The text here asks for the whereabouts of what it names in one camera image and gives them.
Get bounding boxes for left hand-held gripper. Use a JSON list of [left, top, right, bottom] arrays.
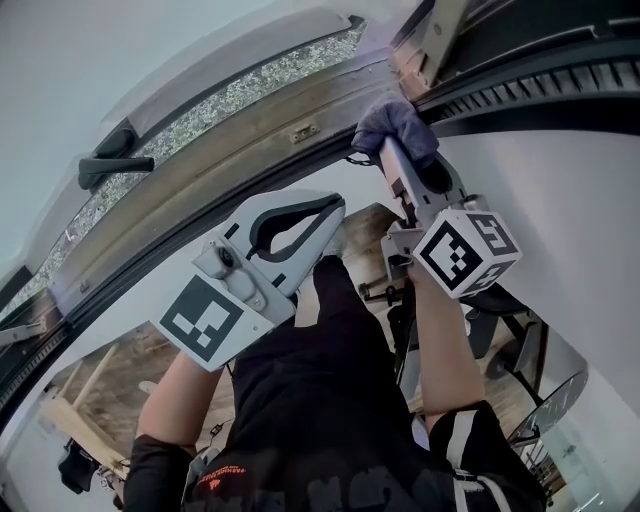
[[152, 190, 346, 374]]

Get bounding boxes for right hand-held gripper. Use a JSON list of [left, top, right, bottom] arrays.
[[378, 137, 523, 300]]

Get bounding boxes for purple-grey cloth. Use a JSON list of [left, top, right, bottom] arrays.
[[351, 94, 440, 171]]

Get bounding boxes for brown window frame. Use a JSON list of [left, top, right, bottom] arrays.
[[0, 29, 436, 331]]

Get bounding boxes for person's right forearm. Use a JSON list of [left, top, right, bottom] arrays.
[[405, 262, 487, 420]]

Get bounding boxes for person's left forearm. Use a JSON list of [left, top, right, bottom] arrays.
[[135, 349, 237, 451]]

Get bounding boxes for grey metal window stay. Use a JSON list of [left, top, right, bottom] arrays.
[[0, 315, 49, 350], [394, 0, 481, 91]]

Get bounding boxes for white window sash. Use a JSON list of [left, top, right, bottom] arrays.
[[0, 9, 369, 321]]

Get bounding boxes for metal strike plate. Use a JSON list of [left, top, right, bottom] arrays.
[[291, 122, 321, 145]]

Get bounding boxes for person's black trousers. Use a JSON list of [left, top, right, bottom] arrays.
[[232, 254, 426, 451]]

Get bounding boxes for black metal stand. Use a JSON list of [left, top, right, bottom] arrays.
[[358, 279, 424, 386]]

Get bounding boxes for black office chair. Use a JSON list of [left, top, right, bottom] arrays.
[[462, 292, 549, 396]]

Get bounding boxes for person's black t-shirt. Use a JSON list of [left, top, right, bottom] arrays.
[[122, 399, 547, 512]]

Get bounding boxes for thin light wooden slat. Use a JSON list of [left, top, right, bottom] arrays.
[[72, 343, 121, 407]]

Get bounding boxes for round glass table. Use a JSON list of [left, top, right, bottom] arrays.
[[507, 369, 591, 454]]

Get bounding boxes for thick light wooden plank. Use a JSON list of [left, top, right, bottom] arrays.
[[38, 397, 130, 479]]

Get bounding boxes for black bag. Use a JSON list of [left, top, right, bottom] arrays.
[[57, 439, 104, 496]]

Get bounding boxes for black window handle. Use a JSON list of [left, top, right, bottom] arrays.
[[78, 127, 155, 190]]

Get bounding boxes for grey striped harness strap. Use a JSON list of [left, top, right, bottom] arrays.
[[181, 446, 222, 507], [446, 409, 504, 512]]

